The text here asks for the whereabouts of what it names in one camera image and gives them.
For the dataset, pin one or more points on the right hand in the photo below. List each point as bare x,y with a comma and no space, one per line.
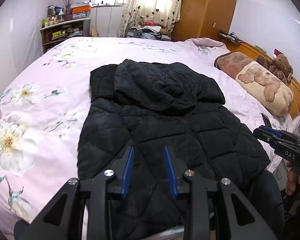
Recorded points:
292,179

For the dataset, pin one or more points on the brown teddy bear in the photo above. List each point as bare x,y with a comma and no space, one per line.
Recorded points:
279,67

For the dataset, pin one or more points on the pink floral bed sheet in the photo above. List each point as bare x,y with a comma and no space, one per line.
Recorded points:
42,113

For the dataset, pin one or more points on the wooden shelf unit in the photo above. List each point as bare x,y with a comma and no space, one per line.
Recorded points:
57,33

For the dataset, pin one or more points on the heart pattern curtain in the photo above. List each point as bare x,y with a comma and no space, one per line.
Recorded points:
165,13

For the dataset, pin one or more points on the pink pillow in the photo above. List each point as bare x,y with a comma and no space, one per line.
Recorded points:
204,41

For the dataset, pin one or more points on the brown bear blanket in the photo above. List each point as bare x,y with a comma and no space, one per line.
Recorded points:
259,82

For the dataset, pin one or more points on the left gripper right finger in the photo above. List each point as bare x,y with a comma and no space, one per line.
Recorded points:
236,218

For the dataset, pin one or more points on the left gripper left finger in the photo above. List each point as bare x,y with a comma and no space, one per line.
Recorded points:
62,217

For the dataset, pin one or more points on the orange wooden wardrobe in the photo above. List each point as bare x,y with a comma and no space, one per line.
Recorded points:
203,18

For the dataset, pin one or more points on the clutter pile under curtain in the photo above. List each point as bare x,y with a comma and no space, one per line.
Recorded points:
150,31

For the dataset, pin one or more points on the orange lid storage box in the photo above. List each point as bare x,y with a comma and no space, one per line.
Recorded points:
81,10

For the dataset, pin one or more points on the black puffer jacket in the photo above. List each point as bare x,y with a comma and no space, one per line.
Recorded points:
150,106

